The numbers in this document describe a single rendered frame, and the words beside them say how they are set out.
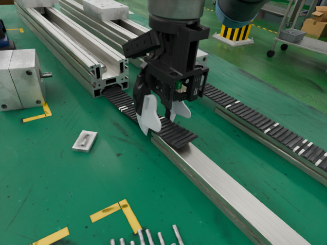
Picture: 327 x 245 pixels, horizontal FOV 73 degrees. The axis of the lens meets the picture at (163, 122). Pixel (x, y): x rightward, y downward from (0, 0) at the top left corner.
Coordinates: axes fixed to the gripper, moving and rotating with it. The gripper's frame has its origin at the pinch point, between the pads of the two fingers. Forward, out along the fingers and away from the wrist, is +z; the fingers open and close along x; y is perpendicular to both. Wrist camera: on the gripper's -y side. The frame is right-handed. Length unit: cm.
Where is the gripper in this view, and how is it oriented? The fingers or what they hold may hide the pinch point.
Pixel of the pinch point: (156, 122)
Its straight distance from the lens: 43.8
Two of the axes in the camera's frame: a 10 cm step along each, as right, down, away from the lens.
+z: -0.8, 7.8, 6.2
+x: 7.9, -3.3, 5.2
